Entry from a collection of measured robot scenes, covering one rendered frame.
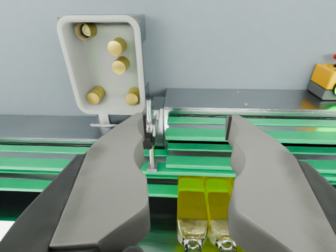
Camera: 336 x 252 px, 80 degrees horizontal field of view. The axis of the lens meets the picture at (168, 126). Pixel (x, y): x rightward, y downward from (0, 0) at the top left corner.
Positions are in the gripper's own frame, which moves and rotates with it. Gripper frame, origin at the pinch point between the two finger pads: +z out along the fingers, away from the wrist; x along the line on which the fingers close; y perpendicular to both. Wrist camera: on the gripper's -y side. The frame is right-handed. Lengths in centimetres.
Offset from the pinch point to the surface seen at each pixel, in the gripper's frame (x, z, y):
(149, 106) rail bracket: -5.7, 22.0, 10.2
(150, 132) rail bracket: -5.5, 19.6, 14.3
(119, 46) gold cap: -14.0, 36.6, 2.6
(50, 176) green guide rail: -34, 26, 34
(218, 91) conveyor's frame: 9.9, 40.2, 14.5
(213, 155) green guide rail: 7.8, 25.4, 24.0
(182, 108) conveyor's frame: 0.3, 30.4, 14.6
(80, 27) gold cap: -23.2, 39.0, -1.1
